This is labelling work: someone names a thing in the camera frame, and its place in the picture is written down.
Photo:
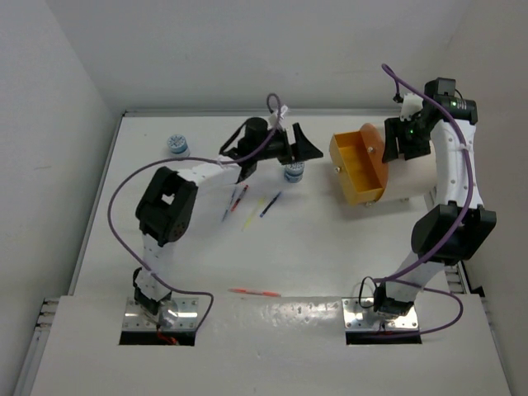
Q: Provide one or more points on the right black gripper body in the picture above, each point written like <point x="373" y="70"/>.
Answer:
<point x="412" y="139"/>

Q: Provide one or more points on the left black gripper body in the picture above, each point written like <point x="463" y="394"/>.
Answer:
<point x="277" y="147"/>

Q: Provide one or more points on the round drawer organizer box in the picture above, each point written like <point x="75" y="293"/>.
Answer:
<point x="395" y="180"/>

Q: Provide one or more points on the yellow drawer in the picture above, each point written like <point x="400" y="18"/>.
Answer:
<point x="357" y="157"/>

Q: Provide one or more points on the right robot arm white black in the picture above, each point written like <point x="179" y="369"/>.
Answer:
<point x="458" y="223"/>

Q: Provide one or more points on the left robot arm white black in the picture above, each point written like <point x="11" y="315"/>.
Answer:
<point x="165" y="209"/>

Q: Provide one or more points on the yellow pen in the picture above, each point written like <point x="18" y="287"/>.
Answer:
<point x="253" y="212"/>

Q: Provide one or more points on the dark blue pen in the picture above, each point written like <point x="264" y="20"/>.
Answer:
<point x="270" y="204"/>

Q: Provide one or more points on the red pen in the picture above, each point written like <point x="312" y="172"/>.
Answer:
<point x="239" y="198"/>

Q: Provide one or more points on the orange pen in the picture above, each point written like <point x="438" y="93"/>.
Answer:
<point x="264" y="293"/>

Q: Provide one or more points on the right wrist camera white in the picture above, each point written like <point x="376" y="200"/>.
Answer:
<point x="410" y="104"/>

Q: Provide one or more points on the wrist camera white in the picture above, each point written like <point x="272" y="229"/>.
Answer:
<point x="277" y="116"/>
<point x="410" y="104"/>

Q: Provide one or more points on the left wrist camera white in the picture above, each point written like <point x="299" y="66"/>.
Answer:
<point x="277" y="116"/>

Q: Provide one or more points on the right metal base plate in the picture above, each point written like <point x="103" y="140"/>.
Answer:
<point x="358" y="316"/>

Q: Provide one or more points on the metal base plate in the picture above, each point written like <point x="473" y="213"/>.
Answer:
<point x="358" y="316"/>
<point x="175" y="315"/>

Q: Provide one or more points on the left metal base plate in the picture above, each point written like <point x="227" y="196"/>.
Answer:
<point x="175" y="315"/>

